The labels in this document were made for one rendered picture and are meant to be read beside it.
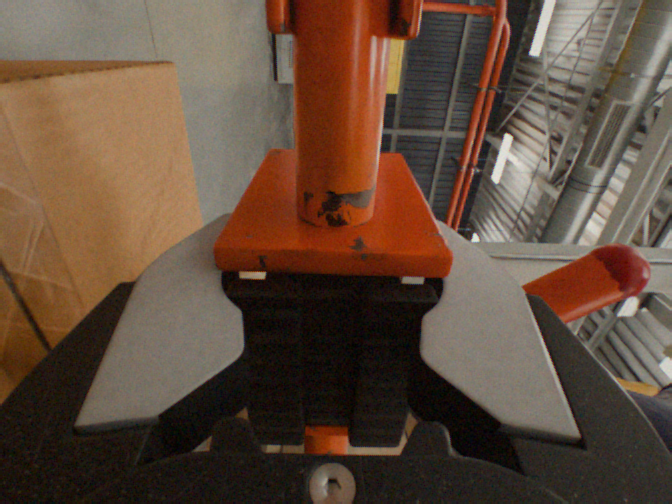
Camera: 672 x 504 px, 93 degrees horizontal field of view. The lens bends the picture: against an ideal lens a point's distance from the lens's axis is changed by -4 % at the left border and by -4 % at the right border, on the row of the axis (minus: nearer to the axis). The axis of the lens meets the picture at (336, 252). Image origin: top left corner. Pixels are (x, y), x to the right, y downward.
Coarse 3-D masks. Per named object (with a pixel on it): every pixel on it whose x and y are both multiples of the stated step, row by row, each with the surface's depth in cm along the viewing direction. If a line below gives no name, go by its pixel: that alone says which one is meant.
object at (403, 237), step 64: (256, 192) 11; (384, 192) 11; (256, 256) 8; (320, 256) 8; (384, 256) 8; (448, 256) 8; (256, 320) 8; (320, 320) 9; (384, 320) 8; (256, 384) 9; (320, 384) 11; (384, 384) 9
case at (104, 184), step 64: (0, 64) 20; (64, 64) 21; (128, 64) 21; (0, 128) 12; (64, 128) 15; (128, 128) 20; (0, 192) 12; (64, 192) 15; (128, 192) 21; (192, 192) 31; (0, 256) 12; (64, 256) 16; (128, 256) 21; (0, 320) 12; (64, 320) 16; (0, 384) 12
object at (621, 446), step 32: (544, 320) 8; (576, 352) 7; (576, 384) 6; (608, 384) 6; (576, 416) 5; (608, 416) 6; (640, 416) 6; (512, 448) 5; (544, 448) 5; (576, 448) 5; (608, 448) 5; (640, 448) 5; (544, 480) 5; (576, 480) 5; (608, 480) 5; (640, 480) 5
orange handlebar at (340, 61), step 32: (288, 0) 7; (320, 0) 6; (352, 0) 6; (384, 0) 6; (416, 0) 6; (288, 32) 7; (320, 32) 6; (352, 32) 6; (384, 32) 7; (416, 32) 6; (320, 64) 7; (352, 64) 7; (384, 64) 7; (320, 96) 7; (352, 96) 7; (384, 96) 8; (320, 128) 7; (352, 128) 7; (320, 160) 8; (352, 160) 8; (320, 192) 8; (352, 192) 8; (320, 224) 9; (352, 224) 9; (320, 448) 15
